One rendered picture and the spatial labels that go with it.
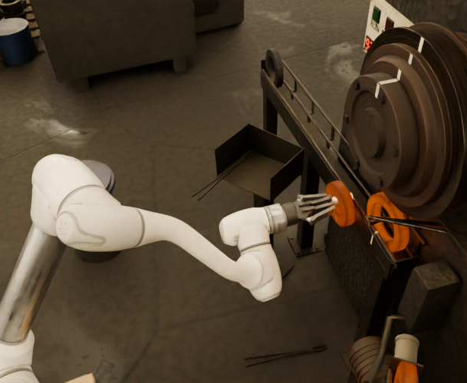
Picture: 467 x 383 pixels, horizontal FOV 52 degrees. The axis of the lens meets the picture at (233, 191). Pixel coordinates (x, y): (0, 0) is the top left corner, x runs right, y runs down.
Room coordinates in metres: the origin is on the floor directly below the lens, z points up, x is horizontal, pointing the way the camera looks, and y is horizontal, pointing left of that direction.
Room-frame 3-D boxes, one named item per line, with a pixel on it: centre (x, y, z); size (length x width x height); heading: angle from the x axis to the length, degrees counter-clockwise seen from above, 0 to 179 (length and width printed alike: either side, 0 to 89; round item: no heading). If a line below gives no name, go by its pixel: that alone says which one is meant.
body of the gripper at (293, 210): (1.05, -0.20, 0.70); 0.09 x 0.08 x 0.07; 102
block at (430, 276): (0.71, -0.52, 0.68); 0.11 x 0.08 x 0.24; 102
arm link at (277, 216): (1.03, -0.13, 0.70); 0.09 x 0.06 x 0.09; 12
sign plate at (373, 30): (1.29, -0.49, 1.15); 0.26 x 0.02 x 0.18; 12
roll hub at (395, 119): (0.92, -0.36, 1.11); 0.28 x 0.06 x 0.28; 12
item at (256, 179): (1.36, -0.10, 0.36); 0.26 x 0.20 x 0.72; 47
